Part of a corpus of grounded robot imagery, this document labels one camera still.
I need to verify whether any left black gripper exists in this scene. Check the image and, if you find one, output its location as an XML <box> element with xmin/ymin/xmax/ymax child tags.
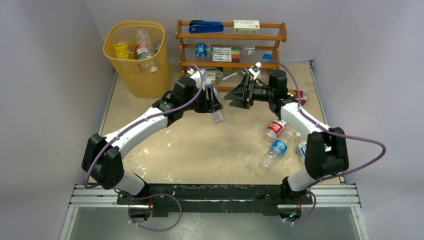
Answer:
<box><xmin>182</xmin><ymin>85</ymin><xmax>222</xmax><ymax>114</ymax></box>

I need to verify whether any purple label clear bottle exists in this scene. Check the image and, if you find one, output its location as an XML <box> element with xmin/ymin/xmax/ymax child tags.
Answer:
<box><xmin>204</xmin><ymin>85</ymin><xmax>226</xmax><ymax>125</ymax></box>

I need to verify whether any red white label bottle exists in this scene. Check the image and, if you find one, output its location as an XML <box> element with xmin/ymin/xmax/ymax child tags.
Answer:
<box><xmin>265</xmin><ymin>118</ymin><xmax>288</xmax><ymax>140</ymax></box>

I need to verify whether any blue label clear bottle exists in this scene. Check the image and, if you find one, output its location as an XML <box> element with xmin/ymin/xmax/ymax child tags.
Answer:
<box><xmin>259</xmin><ymin>131</ymin><xmax>294</xmax><ymax>170</ymax></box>

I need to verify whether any red label red-cap bottle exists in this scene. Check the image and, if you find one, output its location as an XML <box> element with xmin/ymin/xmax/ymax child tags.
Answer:
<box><xmin>135</xmin><ymin>45</ymin><xmax>150</xmax><ymax>60</ymax></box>

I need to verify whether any clear white-cap bottle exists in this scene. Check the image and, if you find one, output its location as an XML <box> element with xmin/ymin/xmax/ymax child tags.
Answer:
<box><xmin>136</xmin><ymin>28</ymin><xmax>158</xmax><ymax>74</ymax></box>

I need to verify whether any yellow label bottle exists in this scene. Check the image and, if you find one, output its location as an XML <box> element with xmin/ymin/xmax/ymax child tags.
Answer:
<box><xmin>112</xmin><ymin>41</ymin><xmax>133</xmax><ymax>60</ymax></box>

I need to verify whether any green label bottle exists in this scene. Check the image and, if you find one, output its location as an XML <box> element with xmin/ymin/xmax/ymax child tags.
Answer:
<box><xmin>153</xmin><ymin>41</ymin><xmax>162</xmax><ymax>54</ymax></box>

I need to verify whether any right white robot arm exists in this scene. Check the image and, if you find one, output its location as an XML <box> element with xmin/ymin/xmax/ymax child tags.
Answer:
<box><xmin>224</xmin><ymin>69</ymin><xmax>349</xmax><ymax>204</ymax></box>

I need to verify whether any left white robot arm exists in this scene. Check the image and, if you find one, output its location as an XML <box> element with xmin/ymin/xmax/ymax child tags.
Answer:
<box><xmin>81</xmin><ymin>77</ymin><xmax>223</xmax><ymax>205</ymax></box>

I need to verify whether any yellow plastic bin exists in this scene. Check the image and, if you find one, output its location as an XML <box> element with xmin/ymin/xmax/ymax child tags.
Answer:
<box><xmin>103</xmin><ymin>20</ymin><xmax>170</xmax><ymax>99</ymax></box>

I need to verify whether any green white marker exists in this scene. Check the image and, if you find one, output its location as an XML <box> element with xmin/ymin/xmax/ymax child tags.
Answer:
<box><xmin>221</xmin><ymin>70</ymin><xmax>244</xmax><ymax>81</ymax></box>

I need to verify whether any white staples box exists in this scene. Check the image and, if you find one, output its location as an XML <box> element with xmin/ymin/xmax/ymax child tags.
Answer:
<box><xmin>204</xmin><ymin>72</ymin><xmax>216</xmax><ymax>85</ymax></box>

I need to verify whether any grey stapler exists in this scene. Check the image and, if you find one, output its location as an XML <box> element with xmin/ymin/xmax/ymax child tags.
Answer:
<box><xmin>201</xmin><ymin>67</ymin><xmax>224</xmax><ymax>78</ymax></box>

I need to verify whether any blue white eraser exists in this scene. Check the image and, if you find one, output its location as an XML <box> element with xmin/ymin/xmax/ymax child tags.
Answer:
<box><xmin>261</xmin><ymin>53</ymin><xmax>273</xmax><ymax>62</ymax></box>

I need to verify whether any clear small jar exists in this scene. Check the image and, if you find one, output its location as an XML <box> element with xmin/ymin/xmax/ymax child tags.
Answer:
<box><xmin>242</xmin><ymin>44</ymin><xmax>255</xmax><ymax>56</ymax></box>

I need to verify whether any colour marker pen set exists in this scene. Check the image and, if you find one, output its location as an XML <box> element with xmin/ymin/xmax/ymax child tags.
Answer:
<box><xmin>211</xmin><ymin>47</ymin><xmax>241</xmax><ymax>63</ymax></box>

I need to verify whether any brown tea red bottle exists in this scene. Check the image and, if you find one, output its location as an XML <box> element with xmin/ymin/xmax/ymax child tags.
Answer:
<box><xmin>288</xmin><ymin>89</ymin><xmax>308</xmax><ymax>106</ymax></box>

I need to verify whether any wooden shelf rack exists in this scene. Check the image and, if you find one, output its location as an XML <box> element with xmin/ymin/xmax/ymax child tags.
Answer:
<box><xmin>175</xmin><ymin>19</ymin><xmax>288</xmax><ymax>74</ymax></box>

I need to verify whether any white green box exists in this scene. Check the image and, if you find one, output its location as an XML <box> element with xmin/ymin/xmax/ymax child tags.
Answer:
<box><xmin>233</xmin><ymin>19</ymin><xmax>261</xmax><ymax>34</ymax></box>

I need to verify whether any small white-cap bottle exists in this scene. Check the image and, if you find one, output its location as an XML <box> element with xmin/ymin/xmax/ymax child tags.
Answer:
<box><xmin>294</xmin><ymin>132</ymin><xmax>307</xmax><ymax>163</ymax></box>

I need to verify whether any blue stapler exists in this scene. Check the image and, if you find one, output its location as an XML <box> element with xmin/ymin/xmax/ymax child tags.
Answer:
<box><xmin>188</xmin><ymin>20</ymin><xmax>224</xmax><ymax>34</ymax></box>

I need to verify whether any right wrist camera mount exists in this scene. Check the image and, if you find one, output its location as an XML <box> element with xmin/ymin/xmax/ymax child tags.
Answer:
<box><xmin>247</xmin><ymin>62</ymin><xmax>262</xmax><ymax>81</ymax></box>

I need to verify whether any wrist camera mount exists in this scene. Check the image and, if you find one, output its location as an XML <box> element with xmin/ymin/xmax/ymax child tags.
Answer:
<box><xmin>247</xmin><ymin>62</ymin><xmax>262</xmax><ymax>81</ymax></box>
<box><xmin>187</xmin><ymin>68</ymin><xmax>206</xmax><ymax>90</ymax></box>

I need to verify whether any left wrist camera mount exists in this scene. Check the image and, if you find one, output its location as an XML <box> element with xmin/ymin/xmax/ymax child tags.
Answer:
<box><xmin>187</xmin><ymin>68</ymin><xmax>206</xmax><ymax>90</ymax></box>

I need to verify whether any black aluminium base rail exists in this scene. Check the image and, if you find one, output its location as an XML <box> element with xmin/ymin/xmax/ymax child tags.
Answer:
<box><xmin>70</xmin><ymin>183</ymin><xmax>361</xmax><ymax>219</ymax></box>

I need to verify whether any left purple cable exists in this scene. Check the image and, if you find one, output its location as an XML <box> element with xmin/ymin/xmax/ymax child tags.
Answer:
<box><xmin>83</xmin><ymin>63</ymin><xmax>184</xmax><ymax>232</ymax></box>

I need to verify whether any purple cable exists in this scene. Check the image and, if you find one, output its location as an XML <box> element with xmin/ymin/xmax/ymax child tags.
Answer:
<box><xmin>261</xmin><ymin>59</ymin><xmax>387</xmax><ymax>225</ymax></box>
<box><xmin>83</xmin><ymin>63</ymin><xmax>184</xmax><ymax>232</ymax></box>

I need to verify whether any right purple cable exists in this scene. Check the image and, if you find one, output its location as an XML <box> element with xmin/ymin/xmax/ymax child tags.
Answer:
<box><xmin>261</xmin><ymin>59</ymin><xmax>387</xmax><ymax>225</ymax></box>

